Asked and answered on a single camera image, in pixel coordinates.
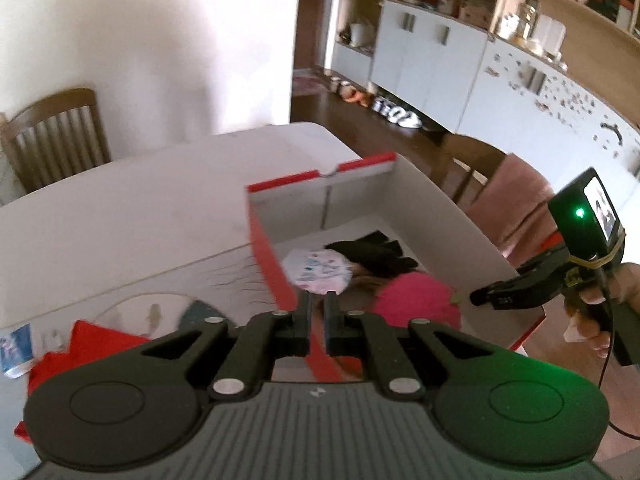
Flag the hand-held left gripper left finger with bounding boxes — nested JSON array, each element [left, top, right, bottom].
[[141, 291, 312, 402]]

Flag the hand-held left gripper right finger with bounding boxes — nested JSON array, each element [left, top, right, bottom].
[[324, 291, 498, 402]]

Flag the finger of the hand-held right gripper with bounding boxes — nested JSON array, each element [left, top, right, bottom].
[[469, 280, 547, 312]]

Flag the white printed cloth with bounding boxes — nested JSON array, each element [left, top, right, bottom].
[[281, 247, 354, 296]]

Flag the red white cardboard box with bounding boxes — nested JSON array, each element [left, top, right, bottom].
[[244, 152, 547, 384]]

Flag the person's right hand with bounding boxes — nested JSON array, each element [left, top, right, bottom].
[[563, 262, 640, 359]]

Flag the pink towel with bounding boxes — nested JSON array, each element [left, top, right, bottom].
[[469, 153, 567, 267]]

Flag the black cloth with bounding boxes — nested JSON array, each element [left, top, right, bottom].
[[324, 230, 419, 277]]

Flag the magenta cloth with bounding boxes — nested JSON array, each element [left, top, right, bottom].
[[372, 272, 464, 332]]

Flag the white sticker-covered cabinet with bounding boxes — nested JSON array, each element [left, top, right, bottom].
[[462, 39, 640, 182]]

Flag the wooden chair with towel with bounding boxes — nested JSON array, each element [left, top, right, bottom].
[[432, 133, 509, 207]]

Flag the white black shoes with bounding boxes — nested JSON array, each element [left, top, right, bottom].
[[372, 97, 422, 129]]

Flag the red cloth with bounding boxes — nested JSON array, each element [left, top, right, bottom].
[[13, 319, 154, 447]]

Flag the orange slippers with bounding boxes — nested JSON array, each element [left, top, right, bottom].
[[340, 84, 374, 107]]

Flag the patterned door rug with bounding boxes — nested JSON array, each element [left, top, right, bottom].
[[292, 69, 334, 97]]

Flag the low white bench cabinet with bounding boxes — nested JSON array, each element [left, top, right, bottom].
[[329, 41, 374, 84]]

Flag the white bag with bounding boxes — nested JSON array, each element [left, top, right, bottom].
[[349, 22, 376, 49]]

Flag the blue white tissue pack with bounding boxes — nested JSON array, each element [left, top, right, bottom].
[[0, 323, 36, 379]]

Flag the brown wooden door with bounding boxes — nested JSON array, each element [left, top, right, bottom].
[[292, 0, 352, 72]]

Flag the wooden slat-back chair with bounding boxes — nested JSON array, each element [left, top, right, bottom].
[[0, 88, 112, 194]]

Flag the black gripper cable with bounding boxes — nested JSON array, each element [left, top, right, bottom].
[[597, 354, 640, 439]]

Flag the open wooden wall shelves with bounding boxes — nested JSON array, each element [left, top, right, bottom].
[[489, 0, 640, 63]]

